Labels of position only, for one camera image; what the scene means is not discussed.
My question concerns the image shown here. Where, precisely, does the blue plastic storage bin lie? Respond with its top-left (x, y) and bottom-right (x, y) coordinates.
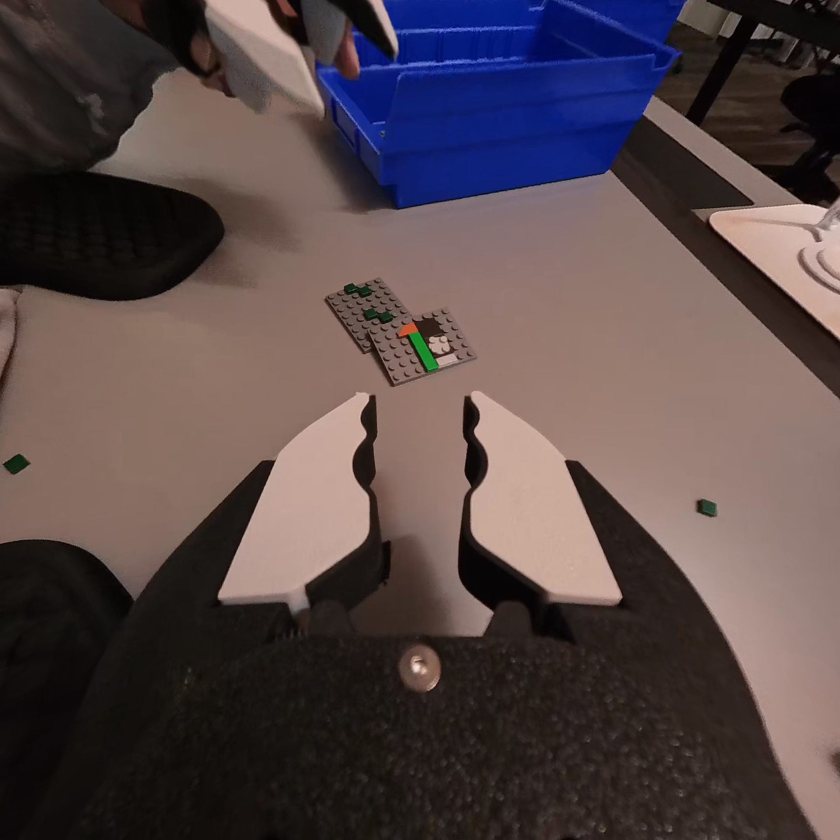
top-left (367, 0), bottom-right (690, 67)
top-left (315, 39), bottom-right (681, 210)

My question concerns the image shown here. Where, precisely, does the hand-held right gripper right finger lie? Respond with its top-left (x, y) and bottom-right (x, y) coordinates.
top-left (458, 391), bottom-right (623, 619)

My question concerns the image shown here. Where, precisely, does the white stand base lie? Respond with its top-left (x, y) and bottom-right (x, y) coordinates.
top-left (709, 200), bottom-right (840, 342)

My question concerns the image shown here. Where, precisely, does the person's left hand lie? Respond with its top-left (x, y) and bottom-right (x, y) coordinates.
top-left (262, 0), bottom-right (363, 81)

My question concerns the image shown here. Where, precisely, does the brown-edged white table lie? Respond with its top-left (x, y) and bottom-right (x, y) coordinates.
top-left (686, 0), bottom-right (840, 126)

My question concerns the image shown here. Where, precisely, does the grey lego baseplate build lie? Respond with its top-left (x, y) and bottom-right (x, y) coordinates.
top-left (325, 277), bottom-right (478, 387)

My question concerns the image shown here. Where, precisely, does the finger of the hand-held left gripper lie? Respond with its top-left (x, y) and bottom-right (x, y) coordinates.
top-left (344, 0), bottom-right (401, 64)
top-left (203, 0), bottom-right (328, 120)

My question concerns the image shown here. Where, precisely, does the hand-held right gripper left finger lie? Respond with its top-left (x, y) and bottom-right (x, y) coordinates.
top-left (217, 392), bottom-right (392, 618)

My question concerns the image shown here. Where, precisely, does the black office chair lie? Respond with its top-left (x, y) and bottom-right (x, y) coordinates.
top-left (781, 72), bottom-right (840, 191)

